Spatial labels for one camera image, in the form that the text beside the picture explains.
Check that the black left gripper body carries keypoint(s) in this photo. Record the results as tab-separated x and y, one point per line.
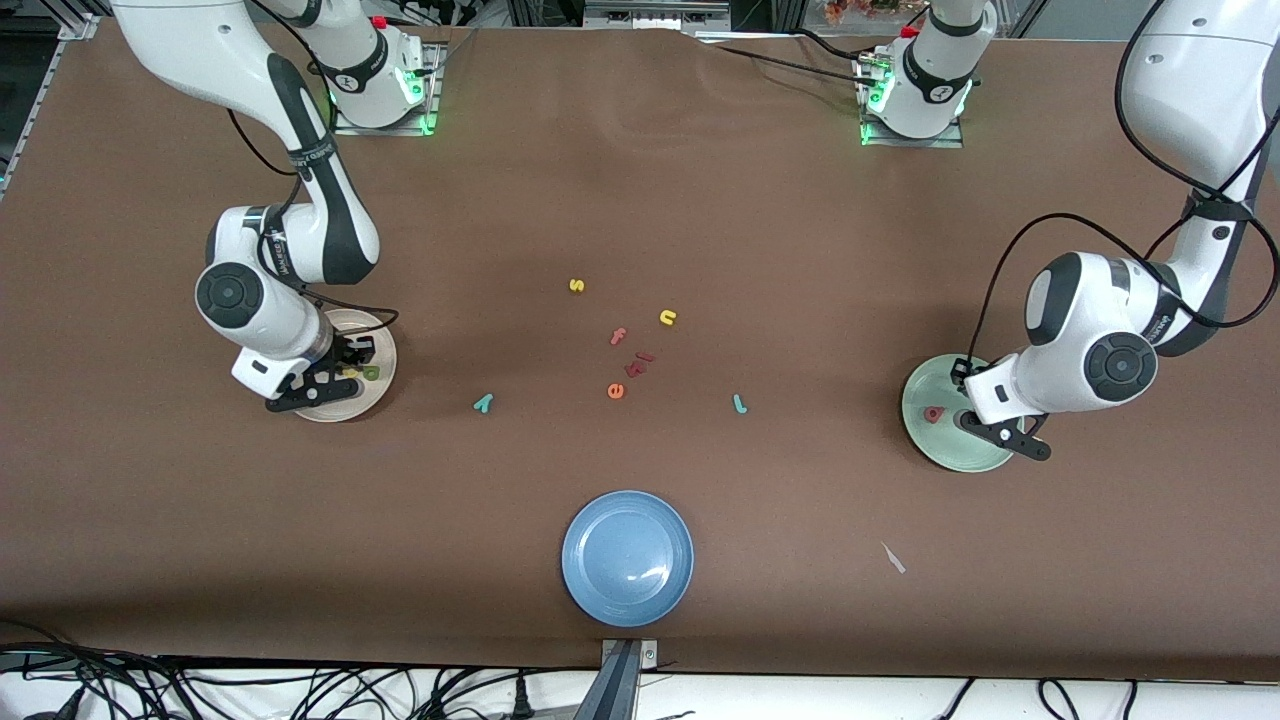
962	371

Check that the teal foam letter y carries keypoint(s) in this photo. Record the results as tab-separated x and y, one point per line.
483	402

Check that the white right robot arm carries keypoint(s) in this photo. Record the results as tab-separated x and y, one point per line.
250	50

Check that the beige round plate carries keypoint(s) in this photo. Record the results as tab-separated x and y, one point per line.
380	393

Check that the pale green round plate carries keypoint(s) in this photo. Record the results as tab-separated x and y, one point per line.
925	440

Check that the small white paper scrap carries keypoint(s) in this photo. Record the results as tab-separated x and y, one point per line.
893	558

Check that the brown table cover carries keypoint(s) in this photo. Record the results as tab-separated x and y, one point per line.
640	200

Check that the blue round plate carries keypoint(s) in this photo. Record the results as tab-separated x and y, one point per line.
627	558

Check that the orange artificial flowers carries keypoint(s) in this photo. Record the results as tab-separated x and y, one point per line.
865	8

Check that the black power plug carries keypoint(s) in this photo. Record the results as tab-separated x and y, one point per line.
520	702

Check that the grey metal box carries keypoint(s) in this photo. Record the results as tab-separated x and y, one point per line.
655	12

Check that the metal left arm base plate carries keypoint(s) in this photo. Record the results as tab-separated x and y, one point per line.
910	143

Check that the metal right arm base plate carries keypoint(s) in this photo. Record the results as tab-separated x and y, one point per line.
434	90

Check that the aluminium table edge rail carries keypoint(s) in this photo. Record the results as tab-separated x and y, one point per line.
52	95

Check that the grey metal camera bracket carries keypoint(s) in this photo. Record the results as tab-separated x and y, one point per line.
622	690

